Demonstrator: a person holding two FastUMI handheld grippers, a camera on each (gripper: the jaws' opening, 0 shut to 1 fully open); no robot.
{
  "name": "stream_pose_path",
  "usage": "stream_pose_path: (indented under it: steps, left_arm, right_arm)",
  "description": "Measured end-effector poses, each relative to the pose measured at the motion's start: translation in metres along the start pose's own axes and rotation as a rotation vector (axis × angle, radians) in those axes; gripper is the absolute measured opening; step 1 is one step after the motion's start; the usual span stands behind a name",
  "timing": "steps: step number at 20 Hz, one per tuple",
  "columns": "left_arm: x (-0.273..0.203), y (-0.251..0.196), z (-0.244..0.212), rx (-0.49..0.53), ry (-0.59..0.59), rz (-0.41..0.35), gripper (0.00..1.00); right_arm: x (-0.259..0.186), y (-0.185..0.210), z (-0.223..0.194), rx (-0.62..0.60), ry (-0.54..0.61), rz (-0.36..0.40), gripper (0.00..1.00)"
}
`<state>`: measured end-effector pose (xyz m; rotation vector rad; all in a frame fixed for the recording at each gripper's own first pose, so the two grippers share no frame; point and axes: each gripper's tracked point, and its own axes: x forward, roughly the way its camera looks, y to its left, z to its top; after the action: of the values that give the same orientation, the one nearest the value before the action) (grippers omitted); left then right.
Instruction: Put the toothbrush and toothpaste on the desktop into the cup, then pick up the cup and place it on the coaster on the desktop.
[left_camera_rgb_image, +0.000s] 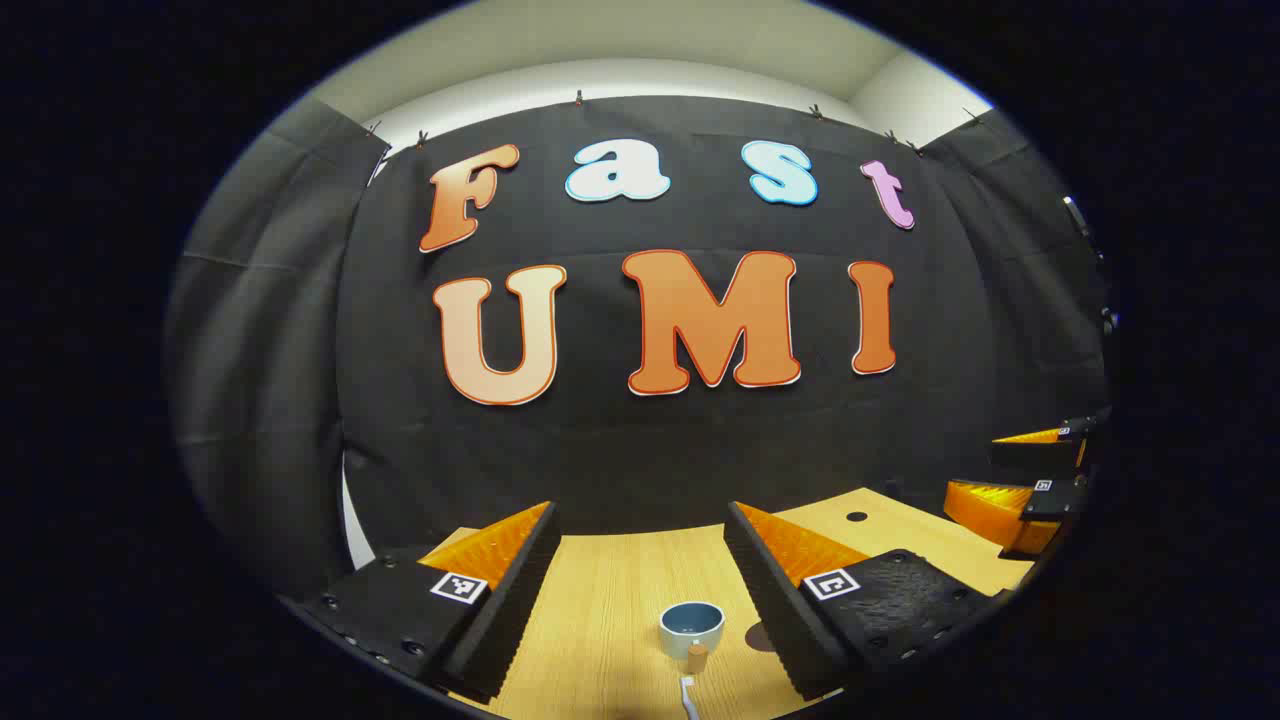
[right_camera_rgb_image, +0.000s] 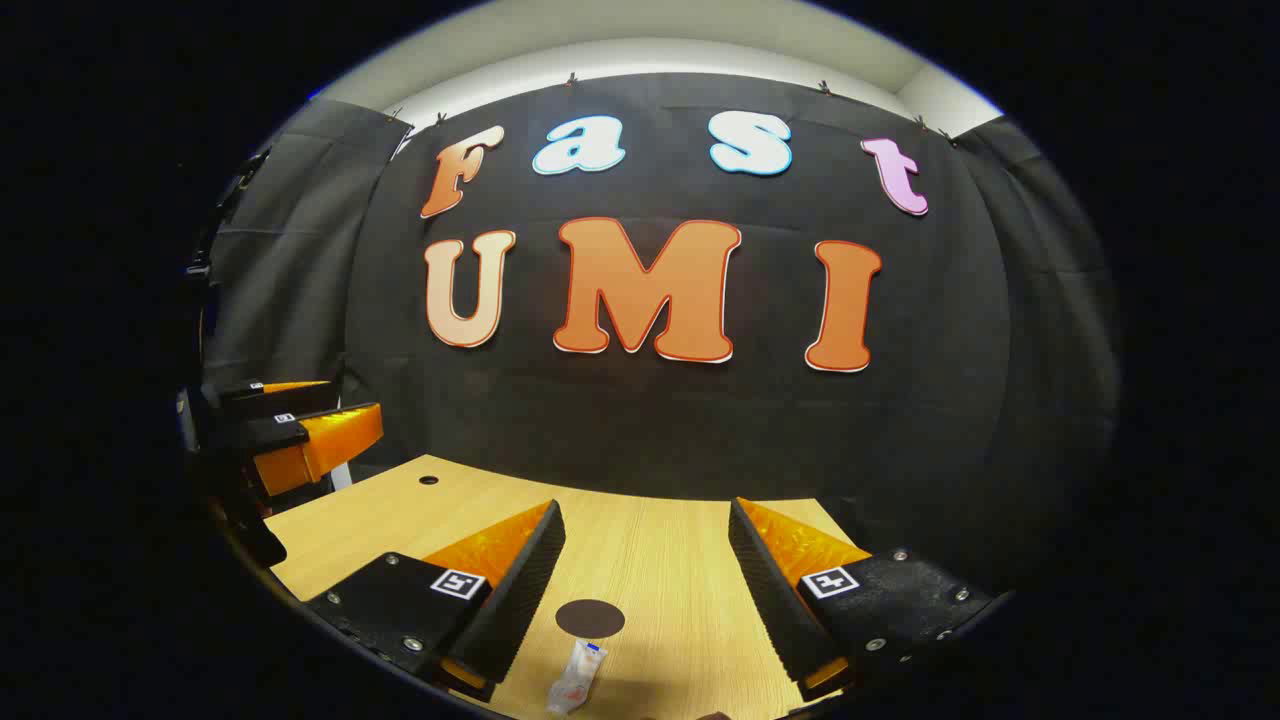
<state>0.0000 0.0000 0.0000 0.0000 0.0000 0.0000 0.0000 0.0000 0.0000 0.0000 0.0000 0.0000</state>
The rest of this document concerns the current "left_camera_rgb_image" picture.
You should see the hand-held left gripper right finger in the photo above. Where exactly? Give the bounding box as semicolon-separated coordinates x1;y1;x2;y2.
724;500;1013;701

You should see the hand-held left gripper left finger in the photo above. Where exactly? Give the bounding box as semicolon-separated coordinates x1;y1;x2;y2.
300;500;563;703

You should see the pale blue cup wooden handle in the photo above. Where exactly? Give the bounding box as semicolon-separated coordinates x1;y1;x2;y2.
658;601;726;674

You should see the light wooden desktop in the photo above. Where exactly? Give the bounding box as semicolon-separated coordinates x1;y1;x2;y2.
430;487;1036;720

